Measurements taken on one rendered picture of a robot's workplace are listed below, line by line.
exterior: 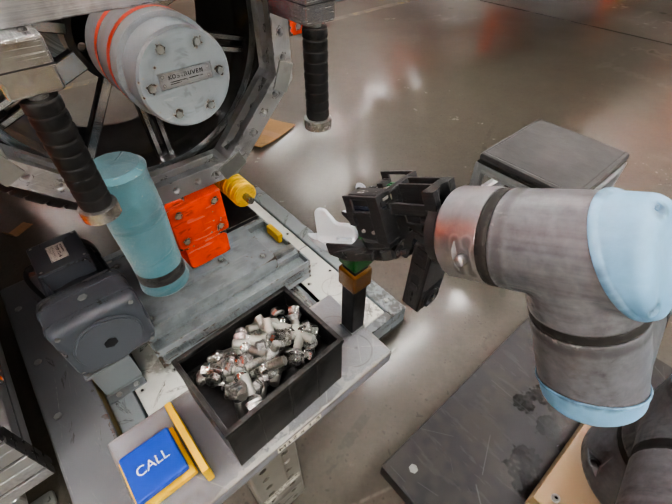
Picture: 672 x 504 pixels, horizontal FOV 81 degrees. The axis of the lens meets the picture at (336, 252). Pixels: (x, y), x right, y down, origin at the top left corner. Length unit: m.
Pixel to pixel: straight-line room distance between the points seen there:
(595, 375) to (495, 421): 0.49
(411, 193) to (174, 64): 0.35
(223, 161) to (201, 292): 0.42
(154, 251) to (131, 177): 0.14
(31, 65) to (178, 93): 0.19
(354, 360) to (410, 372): 0.53
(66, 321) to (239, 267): 0.44
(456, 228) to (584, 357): 0.14
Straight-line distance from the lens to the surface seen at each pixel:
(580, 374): 0.39
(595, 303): 0.34
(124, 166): 0.66
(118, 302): 0.95
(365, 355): 0.71
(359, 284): 0.61
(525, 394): 0.92
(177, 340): 1.13
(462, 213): 0.36
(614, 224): 0.32
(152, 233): 0.70
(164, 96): 0.60
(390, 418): 1.15
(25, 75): 0.48
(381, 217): 0.42
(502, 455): 0.85
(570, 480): 0.83
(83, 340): 0.97
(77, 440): 1.14
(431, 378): 1.22
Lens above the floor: 1.06
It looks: 45 degrees down
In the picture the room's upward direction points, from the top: straight up
